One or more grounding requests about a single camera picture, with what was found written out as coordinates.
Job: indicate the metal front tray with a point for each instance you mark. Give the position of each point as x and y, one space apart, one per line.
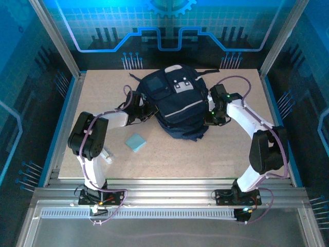
164 231

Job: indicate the navy blue backpack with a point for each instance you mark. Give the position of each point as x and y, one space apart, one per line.
180 108

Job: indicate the black controller box with lights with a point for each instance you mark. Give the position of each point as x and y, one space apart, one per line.
241 216

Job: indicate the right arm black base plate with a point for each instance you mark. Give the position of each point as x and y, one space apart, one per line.
223 197

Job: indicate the aluminium side rail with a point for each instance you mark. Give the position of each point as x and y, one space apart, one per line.
64 128

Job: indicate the aluminium front rail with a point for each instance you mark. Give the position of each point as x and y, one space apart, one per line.
169 191

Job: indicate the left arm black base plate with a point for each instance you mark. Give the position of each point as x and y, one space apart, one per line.
118 198

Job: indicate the right aluminium frame post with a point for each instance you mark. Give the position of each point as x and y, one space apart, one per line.
282 38

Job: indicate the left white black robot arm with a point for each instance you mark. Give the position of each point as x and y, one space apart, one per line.
115 119

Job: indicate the clear plastic pen case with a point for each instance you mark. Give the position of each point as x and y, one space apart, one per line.
107 155

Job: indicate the aluminium frame post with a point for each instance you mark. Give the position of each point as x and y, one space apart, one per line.
282 38
61 43

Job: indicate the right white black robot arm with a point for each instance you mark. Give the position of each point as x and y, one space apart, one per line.
246 115

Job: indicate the light blue sticky note pad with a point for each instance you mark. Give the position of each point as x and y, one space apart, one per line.
135 142

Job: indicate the left aluminium frame post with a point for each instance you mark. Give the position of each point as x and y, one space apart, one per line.
61 43

